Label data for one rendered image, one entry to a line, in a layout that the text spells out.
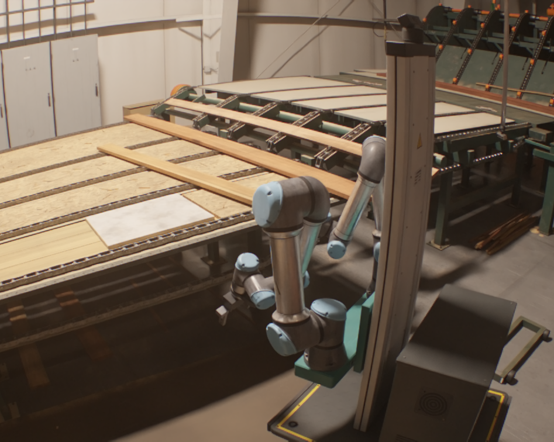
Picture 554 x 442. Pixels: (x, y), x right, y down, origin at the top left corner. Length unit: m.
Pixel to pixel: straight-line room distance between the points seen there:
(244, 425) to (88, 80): 6.23
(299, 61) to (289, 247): 9.13
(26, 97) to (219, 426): 6.07
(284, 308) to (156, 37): 7.61
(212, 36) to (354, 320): 7.51
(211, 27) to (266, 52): 1.50
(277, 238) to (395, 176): 0.38
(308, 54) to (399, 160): 9.24
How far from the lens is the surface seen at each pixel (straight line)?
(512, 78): 7.81
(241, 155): 3.55
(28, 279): 2.22
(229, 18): 8.43
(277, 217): 1.35
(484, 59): 8.29
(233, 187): 2.88
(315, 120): 4.28
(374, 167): 1.84
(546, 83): 7.59
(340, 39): 11.22
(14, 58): 7.49
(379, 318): 1.64
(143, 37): 8.66
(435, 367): 1.53
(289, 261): 1.41
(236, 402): 2.58
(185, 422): 2.49
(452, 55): 8.60
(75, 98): 7.68
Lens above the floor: 1.81
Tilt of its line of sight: 23 degrees down
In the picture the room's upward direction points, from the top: 1 degrees counter-clockwise
